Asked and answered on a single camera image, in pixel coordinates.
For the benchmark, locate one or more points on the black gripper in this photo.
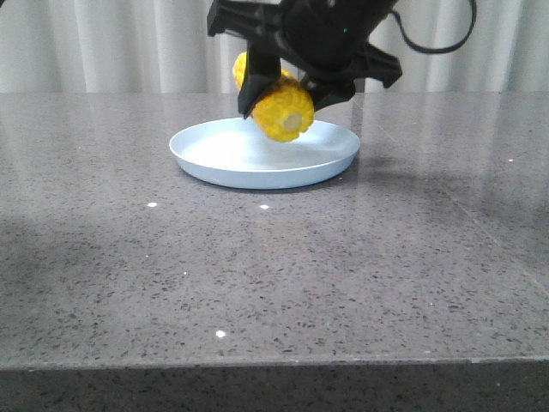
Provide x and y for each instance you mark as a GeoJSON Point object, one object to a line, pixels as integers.
{"type": "Point", "coordinates": [328, 40]}

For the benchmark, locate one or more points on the yellow corn cob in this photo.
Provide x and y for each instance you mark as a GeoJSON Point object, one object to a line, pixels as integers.
{"type": "Point", "coordinates": [286, 111]}

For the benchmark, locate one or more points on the light blue plate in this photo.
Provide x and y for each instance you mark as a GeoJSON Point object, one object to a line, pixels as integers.
{"type": "Point", "coordinates": [234, 153]}

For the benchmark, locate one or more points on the white curtain right panel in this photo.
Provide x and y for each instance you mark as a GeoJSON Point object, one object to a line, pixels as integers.
{"type": "Point", "coordinates": [506, 51]}

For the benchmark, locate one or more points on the white curtain panel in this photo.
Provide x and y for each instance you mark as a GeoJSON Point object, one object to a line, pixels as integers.
{"type": "Point", "coordinates": [113, 47]}
{"type": "Point", "coordinates": [506, 51]}

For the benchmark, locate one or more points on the white curtain left panel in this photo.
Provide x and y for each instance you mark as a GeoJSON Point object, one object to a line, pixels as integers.
{"type": "Point", "coordinates": [113, 47]}

